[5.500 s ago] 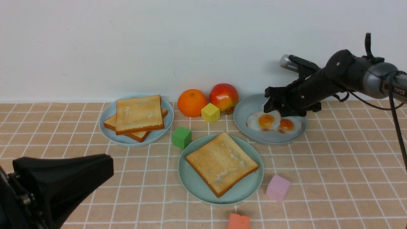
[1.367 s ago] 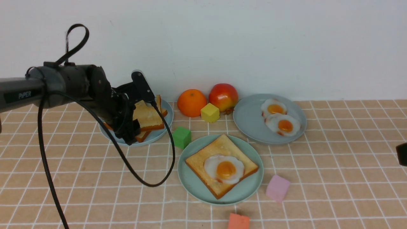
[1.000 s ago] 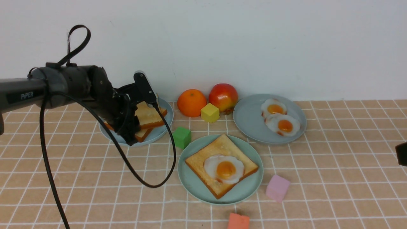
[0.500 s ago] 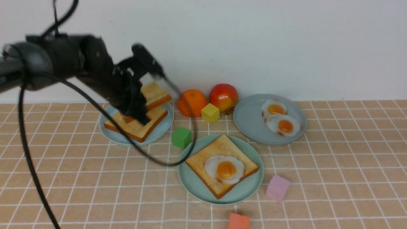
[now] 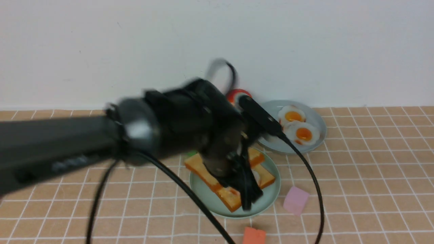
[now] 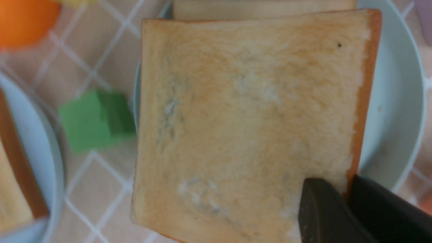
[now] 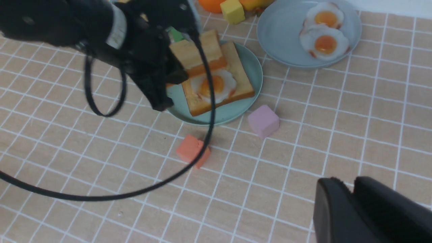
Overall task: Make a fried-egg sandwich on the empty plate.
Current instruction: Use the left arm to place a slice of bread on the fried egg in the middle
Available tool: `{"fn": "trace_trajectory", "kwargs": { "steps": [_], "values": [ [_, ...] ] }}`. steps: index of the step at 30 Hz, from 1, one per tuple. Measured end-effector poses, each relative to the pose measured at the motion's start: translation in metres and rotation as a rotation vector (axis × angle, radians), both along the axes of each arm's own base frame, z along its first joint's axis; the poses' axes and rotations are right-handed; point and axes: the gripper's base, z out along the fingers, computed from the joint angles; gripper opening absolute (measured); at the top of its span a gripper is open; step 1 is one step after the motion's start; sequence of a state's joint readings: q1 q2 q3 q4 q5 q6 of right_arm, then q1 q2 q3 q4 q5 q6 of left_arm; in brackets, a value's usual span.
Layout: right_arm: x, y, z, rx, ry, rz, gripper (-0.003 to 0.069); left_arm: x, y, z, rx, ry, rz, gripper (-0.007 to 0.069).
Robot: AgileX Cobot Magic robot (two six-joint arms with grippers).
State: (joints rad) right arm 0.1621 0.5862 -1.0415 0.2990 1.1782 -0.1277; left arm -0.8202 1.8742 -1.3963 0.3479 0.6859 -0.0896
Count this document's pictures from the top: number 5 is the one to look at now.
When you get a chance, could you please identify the pink cube block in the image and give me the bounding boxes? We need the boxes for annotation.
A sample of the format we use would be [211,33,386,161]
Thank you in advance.
[283,186,310,216]

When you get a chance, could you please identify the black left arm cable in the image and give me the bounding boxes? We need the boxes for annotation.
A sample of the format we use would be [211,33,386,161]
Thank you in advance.
[86,59,324,244]

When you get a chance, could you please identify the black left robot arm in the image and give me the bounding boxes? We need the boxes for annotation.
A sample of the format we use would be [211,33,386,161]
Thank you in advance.
[0,78,262,210]

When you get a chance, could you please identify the toast slice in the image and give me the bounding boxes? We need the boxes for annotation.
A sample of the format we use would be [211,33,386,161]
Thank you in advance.
[214,165,276,212]
[184,148,265,192]

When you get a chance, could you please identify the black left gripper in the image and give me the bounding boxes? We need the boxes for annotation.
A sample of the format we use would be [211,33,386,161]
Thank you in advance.
[200,119,263,211]

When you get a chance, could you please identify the green cube block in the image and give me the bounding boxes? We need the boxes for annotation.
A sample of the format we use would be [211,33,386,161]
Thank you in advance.
[185,151,197,158]

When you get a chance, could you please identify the fried egg back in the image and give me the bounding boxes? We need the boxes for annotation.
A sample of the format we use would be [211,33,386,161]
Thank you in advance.
[277,105,306,126]

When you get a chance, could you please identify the light blue egg plate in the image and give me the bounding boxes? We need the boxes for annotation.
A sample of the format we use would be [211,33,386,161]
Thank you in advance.
[258,99,327,155]

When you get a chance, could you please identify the light green center plate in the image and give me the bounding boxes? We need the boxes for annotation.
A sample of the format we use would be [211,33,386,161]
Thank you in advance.
[189,149,281,218]

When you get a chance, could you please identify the red orange cube block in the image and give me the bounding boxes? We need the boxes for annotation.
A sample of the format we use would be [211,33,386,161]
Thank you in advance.
[242,227,266,244]

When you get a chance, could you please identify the red apple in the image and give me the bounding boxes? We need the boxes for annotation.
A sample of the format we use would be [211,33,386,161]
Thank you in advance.
[226,88,252,109]

